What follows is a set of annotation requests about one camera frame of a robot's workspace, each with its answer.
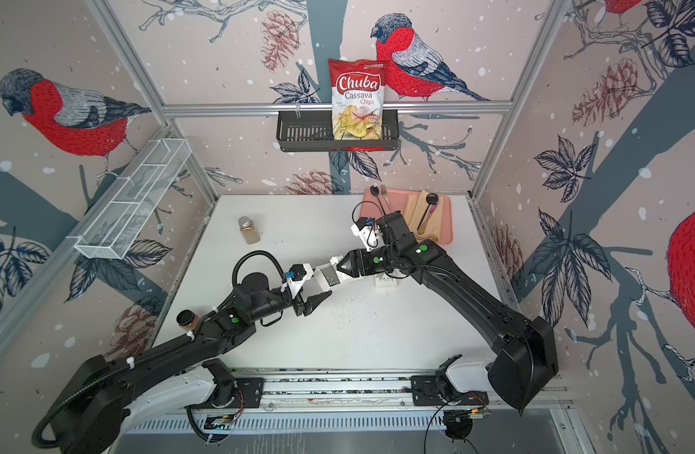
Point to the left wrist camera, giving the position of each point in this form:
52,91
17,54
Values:
297,277

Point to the red Chuba cassava chips bag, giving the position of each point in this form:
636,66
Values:
358,95

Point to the white jewelry box lid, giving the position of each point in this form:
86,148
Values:
384,281

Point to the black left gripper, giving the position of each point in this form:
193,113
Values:
312,303

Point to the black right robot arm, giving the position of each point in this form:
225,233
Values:
526,354

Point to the brown jar black lid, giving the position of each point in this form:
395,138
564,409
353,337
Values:
188,320

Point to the pink plastic tray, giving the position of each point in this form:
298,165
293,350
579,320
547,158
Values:
398,198

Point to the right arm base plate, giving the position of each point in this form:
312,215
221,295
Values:
431,391

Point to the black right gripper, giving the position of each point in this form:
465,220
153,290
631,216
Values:
353,258

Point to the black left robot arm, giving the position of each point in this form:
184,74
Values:
89,414

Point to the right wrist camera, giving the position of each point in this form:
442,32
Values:
367,231

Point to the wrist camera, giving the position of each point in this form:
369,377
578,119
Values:
297,277
367,231

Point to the beige folded cloth napkin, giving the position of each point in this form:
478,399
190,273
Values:
413,209

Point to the black spoon on napkin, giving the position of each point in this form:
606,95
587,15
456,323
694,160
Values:
431,200

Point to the glass spice jar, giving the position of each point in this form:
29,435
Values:
248,230

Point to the silver fork on tray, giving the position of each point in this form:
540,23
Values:
384,193

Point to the black spoon on tray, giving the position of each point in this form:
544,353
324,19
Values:
375,192

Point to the white wire mesh shelf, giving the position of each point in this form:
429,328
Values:
137,195

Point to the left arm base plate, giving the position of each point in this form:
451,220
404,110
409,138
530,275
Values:
237,394

